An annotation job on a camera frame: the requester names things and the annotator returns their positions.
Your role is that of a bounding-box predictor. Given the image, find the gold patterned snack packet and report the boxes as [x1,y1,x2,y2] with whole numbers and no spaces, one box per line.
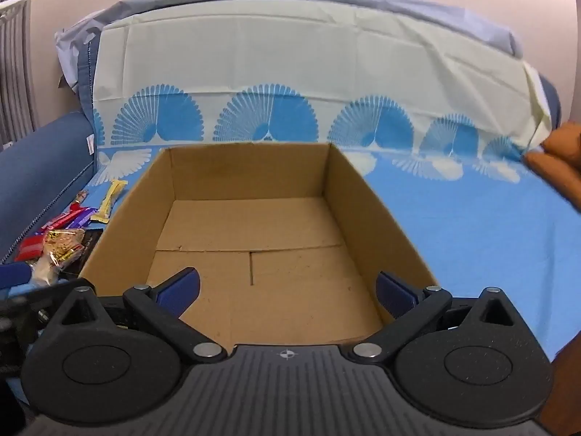
[43,229,87,264]

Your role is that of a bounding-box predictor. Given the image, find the blue cream printed bed sheet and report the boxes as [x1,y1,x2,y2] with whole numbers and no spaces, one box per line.
[88,0,581,364]

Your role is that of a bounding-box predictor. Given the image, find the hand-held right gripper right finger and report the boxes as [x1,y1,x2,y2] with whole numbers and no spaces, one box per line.
[349,271,531,365]

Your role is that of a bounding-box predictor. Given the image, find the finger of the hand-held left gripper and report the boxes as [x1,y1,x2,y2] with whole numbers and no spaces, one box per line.
[0,264,33,290]

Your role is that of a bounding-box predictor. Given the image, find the grey curtain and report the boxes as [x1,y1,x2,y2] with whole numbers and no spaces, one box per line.
[0,0,36,144]

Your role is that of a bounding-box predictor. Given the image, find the yellow snack bar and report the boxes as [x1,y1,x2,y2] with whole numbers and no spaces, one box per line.
[93,180,128,224]

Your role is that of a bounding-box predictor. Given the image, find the clear white snack packet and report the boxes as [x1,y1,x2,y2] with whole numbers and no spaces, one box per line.
[27,254,64,285]

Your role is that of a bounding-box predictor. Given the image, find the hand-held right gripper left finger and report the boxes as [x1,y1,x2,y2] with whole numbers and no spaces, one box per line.
[43,267,228,365]

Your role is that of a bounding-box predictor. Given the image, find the dark snack box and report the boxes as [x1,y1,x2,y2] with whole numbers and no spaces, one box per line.
[79,231,107,259]

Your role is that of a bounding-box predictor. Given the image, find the brown cardboard box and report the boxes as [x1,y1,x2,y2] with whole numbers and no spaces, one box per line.
[78,142,440,345]

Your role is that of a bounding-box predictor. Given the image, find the grey-blue sofa cover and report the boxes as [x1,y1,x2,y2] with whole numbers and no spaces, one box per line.
[54,0,523,101]

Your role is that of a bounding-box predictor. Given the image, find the purple snack bar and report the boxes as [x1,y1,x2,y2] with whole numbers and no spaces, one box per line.
[68,206,98,229]

